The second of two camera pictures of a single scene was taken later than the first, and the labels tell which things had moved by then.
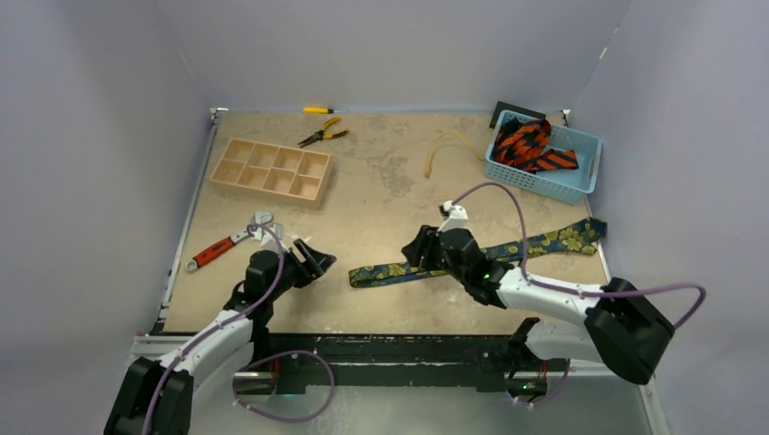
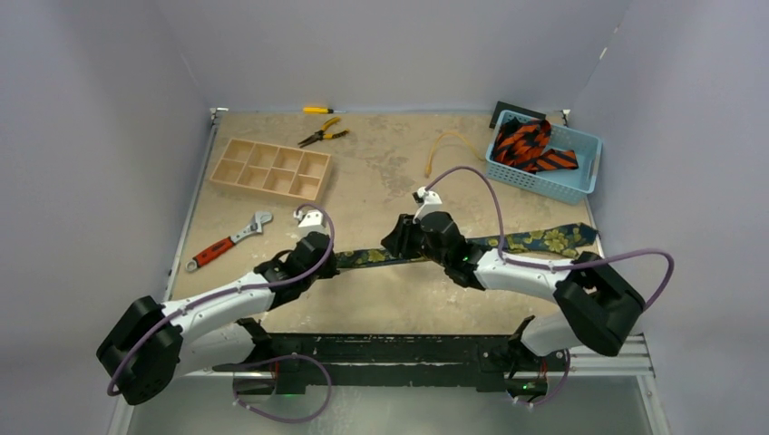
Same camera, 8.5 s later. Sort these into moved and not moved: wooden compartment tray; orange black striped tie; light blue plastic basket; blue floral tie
Moved: blue floral tie
Not moved: orange black striped tie; wooden compartment tray; light blue plastic basket
